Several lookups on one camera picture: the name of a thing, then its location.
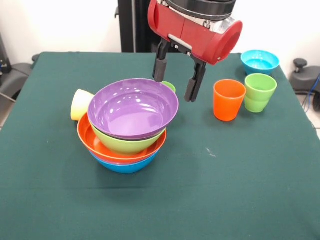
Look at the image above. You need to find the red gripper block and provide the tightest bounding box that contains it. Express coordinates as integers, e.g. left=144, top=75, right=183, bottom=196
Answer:
left=146, top=0, right=244, bottom=104

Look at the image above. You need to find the plain green cup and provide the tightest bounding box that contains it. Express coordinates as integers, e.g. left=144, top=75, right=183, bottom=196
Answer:
left=161, top=80, right=177, bottom=94

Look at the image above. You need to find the plain orange cup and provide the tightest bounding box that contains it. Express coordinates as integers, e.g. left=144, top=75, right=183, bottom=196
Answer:
left=213, top=79, right=247, bottom=122

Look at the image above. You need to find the purple bowl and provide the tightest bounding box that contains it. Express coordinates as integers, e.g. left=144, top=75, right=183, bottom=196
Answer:
left=87, top=78, right=180, bottom=140

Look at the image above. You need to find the light blue small bowl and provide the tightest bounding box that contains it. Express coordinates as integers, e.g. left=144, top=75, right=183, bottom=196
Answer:
left=240, top=49, right=281, bottom=76

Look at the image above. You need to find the large green bowl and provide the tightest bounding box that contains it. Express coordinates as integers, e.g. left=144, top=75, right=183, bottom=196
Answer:
left=90, top=123, right=167, bottom=155

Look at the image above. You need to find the ribbed yellow cup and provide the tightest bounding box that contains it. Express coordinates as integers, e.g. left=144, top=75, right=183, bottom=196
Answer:
left=70, top=89, right=95, bottom=122

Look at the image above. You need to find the large blue bowl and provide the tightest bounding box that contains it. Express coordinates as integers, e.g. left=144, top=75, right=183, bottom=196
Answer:
left=89, top=149, right=161, bottom=175

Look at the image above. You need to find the wide orange bowl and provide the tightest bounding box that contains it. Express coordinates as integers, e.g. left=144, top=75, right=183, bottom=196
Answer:
left=76, top=112, right=168, bottom=165

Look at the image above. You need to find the ribbed green cup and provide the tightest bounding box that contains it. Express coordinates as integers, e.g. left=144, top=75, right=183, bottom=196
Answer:
left=243, top=73, right=278, bottom=114

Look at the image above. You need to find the dark green table cloth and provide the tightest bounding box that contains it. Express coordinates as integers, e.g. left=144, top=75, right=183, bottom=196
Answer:
left=0, top=51, right=320, bottom=240

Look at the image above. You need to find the grey chair base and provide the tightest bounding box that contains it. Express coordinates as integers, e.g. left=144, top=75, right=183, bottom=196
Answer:
left=0, top=62, right=35, bottom=96

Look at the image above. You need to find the blue cable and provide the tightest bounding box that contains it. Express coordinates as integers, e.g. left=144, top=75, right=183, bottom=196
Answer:
left=302, top=74, right=320, bottom=112

